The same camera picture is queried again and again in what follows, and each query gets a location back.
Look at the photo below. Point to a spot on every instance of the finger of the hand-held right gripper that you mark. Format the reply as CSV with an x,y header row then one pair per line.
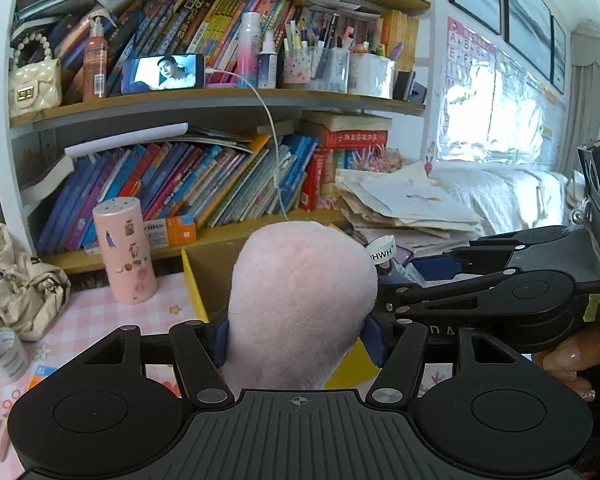
x,y
510,242
445,292

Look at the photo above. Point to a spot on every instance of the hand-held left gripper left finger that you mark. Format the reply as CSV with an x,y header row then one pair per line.
x,y
221,342

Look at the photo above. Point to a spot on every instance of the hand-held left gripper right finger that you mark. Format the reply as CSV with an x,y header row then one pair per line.
x,y
374,344

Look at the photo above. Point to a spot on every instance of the yellow cardboard box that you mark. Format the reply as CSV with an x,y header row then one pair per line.
x,y
195,280

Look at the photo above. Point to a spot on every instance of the pink plush toy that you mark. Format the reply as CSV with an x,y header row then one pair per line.
x,y
300,305

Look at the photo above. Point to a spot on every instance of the person's right hand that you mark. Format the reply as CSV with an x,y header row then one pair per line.
x,y
565,360

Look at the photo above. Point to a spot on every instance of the white bed blanket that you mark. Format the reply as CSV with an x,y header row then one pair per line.
x,y
500,195

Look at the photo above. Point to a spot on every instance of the white label band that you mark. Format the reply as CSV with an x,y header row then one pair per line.
x,y
381,251

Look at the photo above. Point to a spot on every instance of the stack of loose papers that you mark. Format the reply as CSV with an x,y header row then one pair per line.
x,y
405,205

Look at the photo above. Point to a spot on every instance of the small orange white box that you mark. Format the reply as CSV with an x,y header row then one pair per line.
x,y
172,230

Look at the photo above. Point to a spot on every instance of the pink stickered tumbler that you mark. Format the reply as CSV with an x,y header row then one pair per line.
x,y
125,250

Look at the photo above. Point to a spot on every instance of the pink checked tablecloth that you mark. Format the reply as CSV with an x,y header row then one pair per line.
x,y
80,320

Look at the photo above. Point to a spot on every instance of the row of thin picture books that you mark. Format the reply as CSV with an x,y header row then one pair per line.
x,y
180,185

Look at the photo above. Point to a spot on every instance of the thick red dictionary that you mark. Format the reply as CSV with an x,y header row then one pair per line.
x,y
352,137

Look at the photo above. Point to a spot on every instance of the pink alphabet poster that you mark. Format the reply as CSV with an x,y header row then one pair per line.
x,y
467,55

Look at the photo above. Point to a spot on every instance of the narrow framed picture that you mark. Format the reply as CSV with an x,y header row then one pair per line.
x,y
558,55

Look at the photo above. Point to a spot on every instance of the beige cloth bag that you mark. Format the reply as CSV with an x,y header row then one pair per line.
x,y
15,285

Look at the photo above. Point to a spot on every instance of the white round pen holder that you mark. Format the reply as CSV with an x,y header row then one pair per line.
x,y
372,76

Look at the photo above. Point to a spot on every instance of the clear packing tape roll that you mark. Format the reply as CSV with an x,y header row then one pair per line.
x,y
2,356

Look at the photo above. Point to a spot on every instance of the rolled white paper sheet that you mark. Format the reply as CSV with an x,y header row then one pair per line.
x,y
125,141

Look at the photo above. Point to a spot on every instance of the wide framed picture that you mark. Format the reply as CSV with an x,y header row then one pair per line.
x,y
527,15

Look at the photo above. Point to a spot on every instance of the clear pen holder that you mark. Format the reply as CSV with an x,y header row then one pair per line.
x,y
330,65

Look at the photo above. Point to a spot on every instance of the pink pen holder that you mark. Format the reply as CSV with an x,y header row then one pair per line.
x,y
297,62

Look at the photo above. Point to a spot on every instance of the smartphone with lit screen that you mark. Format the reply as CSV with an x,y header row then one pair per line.
x,y
162,74

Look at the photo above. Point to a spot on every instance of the small white spray bottle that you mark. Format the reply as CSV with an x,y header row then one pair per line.
x,y
267,62

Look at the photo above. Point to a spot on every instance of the pink and white spray can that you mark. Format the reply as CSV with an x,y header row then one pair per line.
x,y
249,47

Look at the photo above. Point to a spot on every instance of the brown pump bottle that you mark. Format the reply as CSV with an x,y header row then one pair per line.
x,y
95,62

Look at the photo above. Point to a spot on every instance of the row of leaning colourful books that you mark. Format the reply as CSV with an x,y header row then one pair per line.
x,y
200,25

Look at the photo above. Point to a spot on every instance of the cream quilted pearl handbag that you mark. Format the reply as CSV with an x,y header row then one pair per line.
x,y
32,80

